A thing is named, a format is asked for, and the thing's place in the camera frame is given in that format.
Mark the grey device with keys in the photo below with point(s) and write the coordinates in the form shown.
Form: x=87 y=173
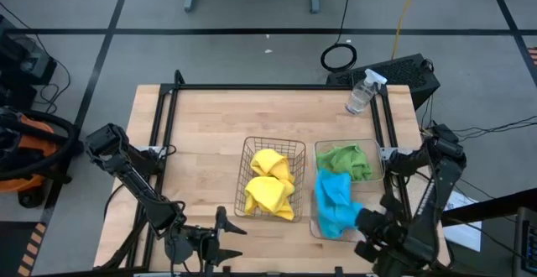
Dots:
x=526 y=243

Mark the white paper sheet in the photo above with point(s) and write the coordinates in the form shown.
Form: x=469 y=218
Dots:
x=465 y=231

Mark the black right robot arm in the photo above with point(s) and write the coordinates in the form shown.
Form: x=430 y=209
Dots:
x=440 y=176

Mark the black table frame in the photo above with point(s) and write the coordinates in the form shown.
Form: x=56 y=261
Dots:
x=165 y=113

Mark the blue microfiber towel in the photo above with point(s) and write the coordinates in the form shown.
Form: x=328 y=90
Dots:
x=333 y=180
x=335 y=216

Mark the green microfiber towel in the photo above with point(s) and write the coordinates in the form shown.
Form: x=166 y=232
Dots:
x=352 y=161
x=325 y=159

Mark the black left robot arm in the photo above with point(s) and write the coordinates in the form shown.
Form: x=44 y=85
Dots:
x=134 y=180

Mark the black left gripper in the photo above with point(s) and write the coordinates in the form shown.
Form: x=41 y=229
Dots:
x=197 y=241

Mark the black computer case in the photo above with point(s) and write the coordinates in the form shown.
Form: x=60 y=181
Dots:
x=398 y=75

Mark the clear plastic bin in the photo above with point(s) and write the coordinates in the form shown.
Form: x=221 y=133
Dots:
x=377 y=197
x=377 y=155

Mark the aluminium frame bracket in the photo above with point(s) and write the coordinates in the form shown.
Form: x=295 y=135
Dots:
x=390 y=153

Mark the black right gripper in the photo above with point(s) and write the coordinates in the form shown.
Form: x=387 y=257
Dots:
x=384 y=237

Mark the yellow microfiber towel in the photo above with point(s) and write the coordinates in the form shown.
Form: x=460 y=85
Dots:
x=268 y=161
x=266 y=195

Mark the black beam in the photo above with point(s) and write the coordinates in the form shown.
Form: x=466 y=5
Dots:
x=495 y=207

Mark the orange and black vacuum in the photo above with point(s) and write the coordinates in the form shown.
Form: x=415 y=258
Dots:
x=25 y=155

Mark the black equipment stack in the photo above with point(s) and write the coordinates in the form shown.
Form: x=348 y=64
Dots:
x=21 y=63

